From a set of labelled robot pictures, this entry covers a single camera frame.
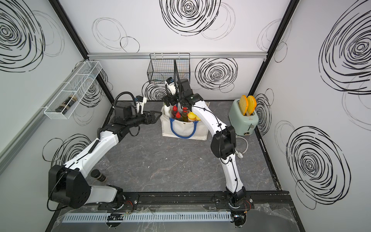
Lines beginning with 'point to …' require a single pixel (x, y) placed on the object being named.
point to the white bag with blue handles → (171, 127)
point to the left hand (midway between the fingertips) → (156, 113)
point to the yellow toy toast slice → (244, 103)
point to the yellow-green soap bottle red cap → (184, 115)
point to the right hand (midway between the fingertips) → (169, 93)
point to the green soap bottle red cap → (178, 116)
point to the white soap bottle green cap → (166, 109)
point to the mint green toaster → (243, 124)
